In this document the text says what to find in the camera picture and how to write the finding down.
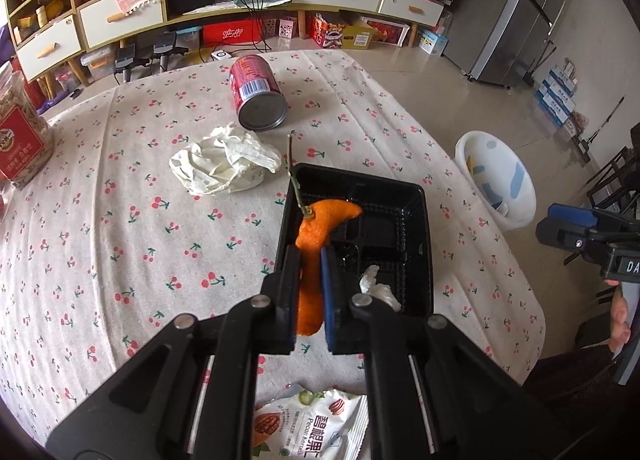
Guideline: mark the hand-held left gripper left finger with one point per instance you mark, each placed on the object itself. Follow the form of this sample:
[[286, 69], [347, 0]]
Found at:
[[290, 300]]

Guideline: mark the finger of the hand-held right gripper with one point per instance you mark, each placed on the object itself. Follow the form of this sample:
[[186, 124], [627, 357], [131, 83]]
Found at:
[[570, 214], [565, 240]]

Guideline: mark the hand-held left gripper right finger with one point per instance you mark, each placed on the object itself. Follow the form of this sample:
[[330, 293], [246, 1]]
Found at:
[[331, 300]]

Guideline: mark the white patterned trash bin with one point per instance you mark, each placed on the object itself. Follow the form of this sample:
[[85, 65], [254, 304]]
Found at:
[[520, 190]]

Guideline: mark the orange peel with stem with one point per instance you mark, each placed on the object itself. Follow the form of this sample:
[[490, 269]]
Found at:
[[320, 225]]

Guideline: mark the black plastic tray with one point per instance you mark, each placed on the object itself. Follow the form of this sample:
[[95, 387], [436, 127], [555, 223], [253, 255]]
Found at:
[[385, 220]]

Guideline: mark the white nut snack packet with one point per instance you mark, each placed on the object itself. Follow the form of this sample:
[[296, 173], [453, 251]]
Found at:
[[310, 420]]

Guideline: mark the white paper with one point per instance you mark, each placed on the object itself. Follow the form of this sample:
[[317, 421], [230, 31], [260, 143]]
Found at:
[[220, 160]]

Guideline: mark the red drink can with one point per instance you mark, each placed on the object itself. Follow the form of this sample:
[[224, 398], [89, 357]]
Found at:
[[250, 78]]

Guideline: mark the person's right hand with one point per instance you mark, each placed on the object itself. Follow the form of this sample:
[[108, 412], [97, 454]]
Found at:
[[620, 315]]

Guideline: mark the small crumpled white tissue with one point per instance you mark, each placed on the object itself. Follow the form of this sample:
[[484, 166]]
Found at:
[[377, 287]]

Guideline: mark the dark wooden chair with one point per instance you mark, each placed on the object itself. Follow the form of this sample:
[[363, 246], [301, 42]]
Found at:
[[612, 175]]

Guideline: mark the mop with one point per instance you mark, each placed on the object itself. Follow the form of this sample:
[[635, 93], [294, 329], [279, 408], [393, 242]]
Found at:
[[587, 143]]

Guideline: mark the blue white carton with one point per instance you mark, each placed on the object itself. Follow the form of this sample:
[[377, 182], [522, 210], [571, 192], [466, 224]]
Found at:
[[557, 95], [562, 79], [552, 110]]

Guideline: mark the cherry print tablecloth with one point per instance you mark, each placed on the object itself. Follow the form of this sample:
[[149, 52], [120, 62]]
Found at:
[[150, 265]]

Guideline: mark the grey refrigerator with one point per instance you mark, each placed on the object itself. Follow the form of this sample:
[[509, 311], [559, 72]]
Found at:
[[515, 15]]

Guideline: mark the blue white box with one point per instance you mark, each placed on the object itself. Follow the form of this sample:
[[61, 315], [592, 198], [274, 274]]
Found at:
[[432, 41]]

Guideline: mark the white crate red picture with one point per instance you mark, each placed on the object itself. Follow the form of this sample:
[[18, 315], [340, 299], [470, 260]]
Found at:
[[390, 31]]

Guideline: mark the colourful cardboard box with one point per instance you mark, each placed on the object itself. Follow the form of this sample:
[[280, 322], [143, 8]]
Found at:
[[340, 33]]

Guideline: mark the small pink box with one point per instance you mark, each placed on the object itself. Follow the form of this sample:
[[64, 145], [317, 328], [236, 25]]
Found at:
[[269, 28], [287, 28]]

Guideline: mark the red flat box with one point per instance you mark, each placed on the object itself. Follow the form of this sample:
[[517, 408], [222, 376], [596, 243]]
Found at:
[[235, 33]]

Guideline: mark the blue lidded storage box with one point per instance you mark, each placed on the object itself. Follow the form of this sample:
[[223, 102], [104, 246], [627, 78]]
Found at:
[[185, 35]]

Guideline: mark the red label nut jar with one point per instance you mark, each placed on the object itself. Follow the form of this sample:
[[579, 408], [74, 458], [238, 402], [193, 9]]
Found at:
[[20, 140]]

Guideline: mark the wooden shelf cabinet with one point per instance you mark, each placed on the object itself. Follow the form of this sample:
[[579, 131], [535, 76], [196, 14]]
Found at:
[[45, 48]]

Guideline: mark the purple cloth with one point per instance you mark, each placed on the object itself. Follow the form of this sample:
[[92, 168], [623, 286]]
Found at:
[[5, 48]]

